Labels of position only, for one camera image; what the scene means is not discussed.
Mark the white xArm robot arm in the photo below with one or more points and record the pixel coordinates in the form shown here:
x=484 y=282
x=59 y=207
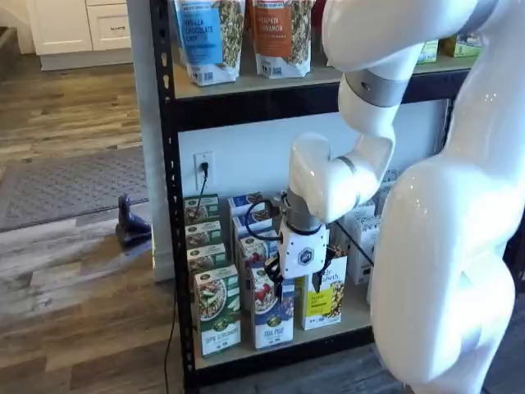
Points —
x=443 y=246

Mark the purple seal figurine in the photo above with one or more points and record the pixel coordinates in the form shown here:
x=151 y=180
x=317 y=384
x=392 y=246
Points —
x=129 y=230

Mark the yellow purely elizabeth box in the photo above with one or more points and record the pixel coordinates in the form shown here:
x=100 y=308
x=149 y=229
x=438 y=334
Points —
x=324 y=303

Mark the red cranberry pecan granola bag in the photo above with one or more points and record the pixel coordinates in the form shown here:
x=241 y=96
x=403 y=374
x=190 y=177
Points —
x=316 y=24

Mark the blue white oatmeal box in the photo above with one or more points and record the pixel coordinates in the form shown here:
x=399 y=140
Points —
x=272 y=324
x=254 y=250
x=250 y=225
x=244 y=203

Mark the grey door mat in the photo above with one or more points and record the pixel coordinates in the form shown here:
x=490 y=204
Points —
x=74 y=184

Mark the blue vanilla chocolate granola bag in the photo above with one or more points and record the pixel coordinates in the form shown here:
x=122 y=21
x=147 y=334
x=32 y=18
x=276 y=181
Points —
x=205 y=41

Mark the white wall outlet plate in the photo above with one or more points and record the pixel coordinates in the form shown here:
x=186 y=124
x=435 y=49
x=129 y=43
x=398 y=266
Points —
x=197 y=158

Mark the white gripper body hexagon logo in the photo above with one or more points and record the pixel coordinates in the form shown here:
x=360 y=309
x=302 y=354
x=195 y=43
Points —
x=303 y=254

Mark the green white oatmeal box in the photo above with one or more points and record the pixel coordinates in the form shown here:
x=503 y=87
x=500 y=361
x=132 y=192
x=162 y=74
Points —
x=217 y=312
x=203 y=234
x=205 y=256
x=209 y=205

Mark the green Bobo's peanut butter box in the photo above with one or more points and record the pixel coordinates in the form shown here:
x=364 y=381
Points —
x=461 y=46

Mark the white cabinet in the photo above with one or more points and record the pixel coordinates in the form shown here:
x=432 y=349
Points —
x=61 y=24

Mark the particle board shelf panel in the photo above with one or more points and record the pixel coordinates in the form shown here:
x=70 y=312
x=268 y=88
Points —
x=287 y=84
x=311 y=337

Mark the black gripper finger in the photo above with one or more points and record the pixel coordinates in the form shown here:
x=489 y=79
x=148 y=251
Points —
x=319 y=281
x=277 y=275

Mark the black metal shelf rack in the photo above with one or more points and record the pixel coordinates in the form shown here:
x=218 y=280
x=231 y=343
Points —
x=164 y=164

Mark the orange pumpkin cinnamon granola bag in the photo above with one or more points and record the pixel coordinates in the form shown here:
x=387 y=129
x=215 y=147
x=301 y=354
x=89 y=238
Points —
x=279 y=41

